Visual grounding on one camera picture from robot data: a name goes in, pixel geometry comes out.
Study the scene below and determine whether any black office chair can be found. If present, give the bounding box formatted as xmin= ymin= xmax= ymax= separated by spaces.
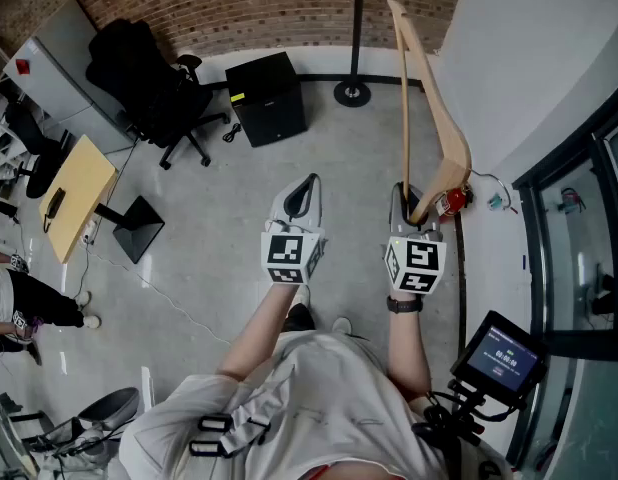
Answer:
xmin=84 ymin=17 xmax=232 ymax=171

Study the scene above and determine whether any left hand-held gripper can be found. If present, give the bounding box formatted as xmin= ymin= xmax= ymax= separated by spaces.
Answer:
xmin=260 ymin=173 xmax=328 ymax=286

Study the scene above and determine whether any small black swivel chair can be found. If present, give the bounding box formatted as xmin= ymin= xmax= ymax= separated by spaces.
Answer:
xmin=3 ymin=101 xmax=76 ymax=200

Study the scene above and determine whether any black box cabinet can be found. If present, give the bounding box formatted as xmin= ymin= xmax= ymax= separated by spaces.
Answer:
xmin=224 ymin=51 xmax=309 ymax=149

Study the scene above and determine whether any black monitor mount rig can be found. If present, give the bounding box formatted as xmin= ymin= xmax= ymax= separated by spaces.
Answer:
xmin=412 ymin=377 xmax=521 ymax=449

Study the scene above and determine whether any dark framed glass door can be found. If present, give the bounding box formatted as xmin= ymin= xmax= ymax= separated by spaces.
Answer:
xmin=503 ymin=67 xmax=618 ymax=469

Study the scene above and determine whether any grey metal cabinet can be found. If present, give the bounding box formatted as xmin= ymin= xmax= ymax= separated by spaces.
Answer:
xmin=2 ymin=0 xmax=136 ymax=155

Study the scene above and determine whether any black wristwatch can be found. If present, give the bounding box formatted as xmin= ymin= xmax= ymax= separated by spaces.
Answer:
xmin=386 ymin=295 xmax=424 ymax=315

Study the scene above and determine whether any black phone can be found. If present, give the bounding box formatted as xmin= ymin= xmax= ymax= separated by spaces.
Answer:
xmin=42 ymin=186 xmax=67 ymax=233

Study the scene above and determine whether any black coat rack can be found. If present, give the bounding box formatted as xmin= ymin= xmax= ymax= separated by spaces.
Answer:
xmin=332 ymin=0 xmax=373 ymax=109

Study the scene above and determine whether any black monitor screen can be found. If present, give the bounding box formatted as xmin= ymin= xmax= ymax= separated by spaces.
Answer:
xmin=449 ymin=310 xmax=550 ymax=410

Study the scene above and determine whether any person's white shirt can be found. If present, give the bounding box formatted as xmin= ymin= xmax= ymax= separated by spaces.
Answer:
xmin=118 ymin=331 xmax=495 ymax=480

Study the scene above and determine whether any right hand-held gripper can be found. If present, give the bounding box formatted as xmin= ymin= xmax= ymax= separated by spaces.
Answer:
xmin=383 ymin=181 xmax=448 ymax=297

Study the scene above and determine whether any wooden hanger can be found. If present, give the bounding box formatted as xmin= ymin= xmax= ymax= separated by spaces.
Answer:
xmin=387 ymin=0 xmax=513 ymax=224

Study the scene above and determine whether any person's white left shoe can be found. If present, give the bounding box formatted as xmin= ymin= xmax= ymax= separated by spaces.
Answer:
xmin=287 ymin=284 xmax=313 ymax=320

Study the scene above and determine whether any person's left forearm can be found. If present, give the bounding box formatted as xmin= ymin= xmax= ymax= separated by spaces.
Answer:
xmin=216 ymin=281 xmax=304 ymax=385

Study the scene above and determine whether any person's right forearm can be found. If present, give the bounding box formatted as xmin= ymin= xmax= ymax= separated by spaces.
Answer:
xmin=385 ymin=291 xmax=433 ymax=395

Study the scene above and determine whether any red fire extinguisher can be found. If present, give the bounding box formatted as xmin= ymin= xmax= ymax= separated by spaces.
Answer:
xmin=433 ymin=184 xmax=473 ymax=218

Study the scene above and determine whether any small wooden side table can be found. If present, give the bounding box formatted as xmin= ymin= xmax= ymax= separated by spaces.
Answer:
xmin=38 ymin=134 xmax=167 ymax=265

